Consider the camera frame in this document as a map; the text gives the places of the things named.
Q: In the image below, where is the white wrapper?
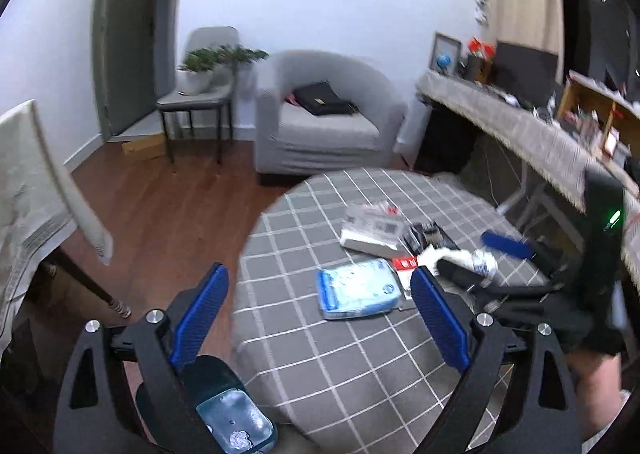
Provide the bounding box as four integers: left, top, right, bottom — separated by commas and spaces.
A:
417, 244, 498, 280

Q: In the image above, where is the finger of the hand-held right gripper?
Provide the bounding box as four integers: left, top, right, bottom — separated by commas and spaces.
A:
481, 230, 571, 275
437, 259, 571, 315

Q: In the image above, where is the person's right forearm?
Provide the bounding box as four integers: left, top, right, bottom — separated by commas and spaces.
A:
570, 351, 633, 442

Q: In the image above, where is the wooden desk organizer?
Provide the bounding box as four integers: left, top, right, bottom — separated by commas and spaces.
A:
556, 71, 640, 160

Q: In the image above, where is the white flat box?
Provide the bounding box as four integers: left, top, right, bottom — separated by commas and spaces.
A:
340, 226, 401, 259

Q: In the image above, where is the black bag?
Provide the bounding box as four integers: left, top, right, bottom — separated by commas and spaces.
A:
291, 80, 358, 116

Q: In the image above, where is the white plastic bag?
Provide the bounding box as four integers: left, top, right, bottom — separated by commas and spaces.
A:
392, 94, 433, 167

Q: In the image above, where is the dark wooden table leg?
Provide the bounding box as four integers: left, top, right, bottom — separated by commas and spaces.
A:
42, 249, 132, 319

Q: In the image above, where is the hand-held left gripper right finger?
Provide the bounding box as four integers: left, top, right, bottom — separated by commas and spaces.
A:
410, 266, 583, 454

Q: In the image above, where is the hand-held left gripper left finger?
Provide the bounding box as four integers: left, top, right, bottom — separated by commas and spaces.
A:
52, 263, 231, 454

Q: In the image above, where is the grey door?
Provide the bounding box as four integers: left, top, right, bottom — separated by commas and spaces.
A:
92, 0, 191, 142

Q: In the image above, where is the white lace tablecloth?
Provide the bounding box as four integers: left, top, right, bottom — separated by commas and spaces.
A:
0, 99, 115, 355

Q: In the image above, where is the clear plastic packet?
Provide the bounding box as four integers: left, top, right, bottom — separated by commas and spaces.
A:
344, 203, 403, 235

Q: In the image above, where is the grey armchair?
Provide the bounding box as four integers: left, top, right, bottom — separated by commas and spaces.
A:
255, 50, 408, 177

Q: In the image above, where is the desk with patterned cloth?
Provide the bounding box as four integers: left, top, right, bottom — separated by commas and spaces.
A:
416, 70, 640, 225

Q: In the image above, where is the grey chair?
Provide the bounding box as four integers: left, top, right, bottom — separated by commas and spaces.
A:
156, 25, 238, 165

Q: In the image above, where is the potted plant white pot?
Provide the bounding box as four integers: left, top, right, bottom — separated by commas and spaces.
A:
176, 45, 270, 96

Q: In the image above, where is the teal plastic trash bin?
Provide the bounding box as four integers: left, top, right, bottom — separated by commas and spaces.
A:
134, 355, 279, 454

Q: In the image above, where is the person's right hand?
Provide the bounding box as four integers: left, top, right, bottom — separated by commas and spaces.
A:
560, 284, 629, 357

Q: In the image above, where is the black plastic tray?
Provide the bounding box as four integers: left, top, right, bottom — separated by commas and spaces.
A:
402, 220, 458, 255

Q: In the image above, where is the blue tissue pack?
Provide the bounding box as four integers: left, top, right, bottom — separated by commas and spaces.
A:
316, 259, 403, 321

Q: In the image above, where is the framed picture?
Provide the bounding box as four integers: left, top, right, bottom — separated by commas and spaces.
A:
430, 31, 462, 77

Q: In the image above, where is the dark computer monitor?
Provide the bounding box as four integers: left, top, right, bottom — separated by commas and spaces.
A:
492, 41, 560, 107

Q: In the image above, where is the flat cardboard piece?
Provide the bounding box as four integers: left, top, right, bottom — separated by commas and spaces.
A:
121, 135, 167, 160

